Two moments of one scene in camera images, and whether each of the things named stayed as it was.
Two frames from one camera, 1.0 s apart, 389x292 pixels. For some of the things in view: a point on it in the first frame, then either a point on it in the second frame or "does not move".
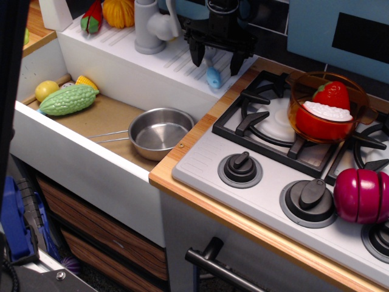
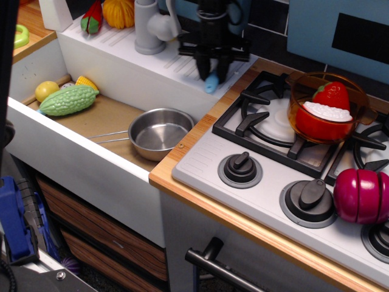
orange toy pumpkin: x=120 y=13 does not move
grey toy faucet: x=152 y=30 does not move
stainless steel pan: x=155 y=134 does not move
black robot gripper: x=222 y=30 → x=214 y=39
